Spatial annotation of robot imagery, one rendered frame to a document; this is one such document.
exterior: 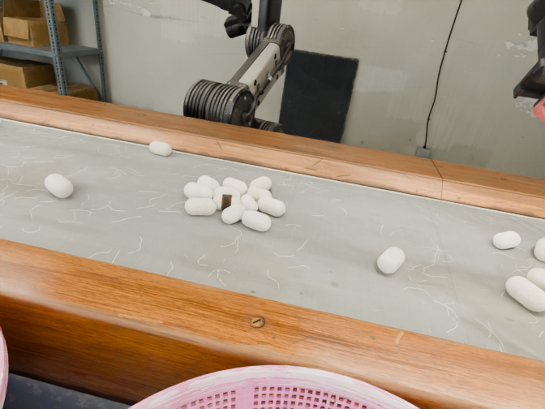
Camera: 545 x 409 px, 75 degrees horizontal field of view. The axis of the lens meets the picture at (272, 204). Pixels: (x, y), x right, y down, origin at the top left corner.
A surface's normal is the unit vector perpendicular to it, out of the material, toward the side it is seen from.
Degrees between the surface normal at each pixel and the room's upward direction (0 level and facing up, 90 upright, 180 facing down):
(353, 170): 45
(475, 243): 0
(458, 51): 90
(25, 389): 0
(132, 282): 0
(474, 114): 90
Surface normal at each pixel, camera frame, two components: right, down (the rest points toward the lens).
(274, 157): -0.04, -0.29
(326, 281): 0.12, -0.87
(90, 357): -0.18, 0.45
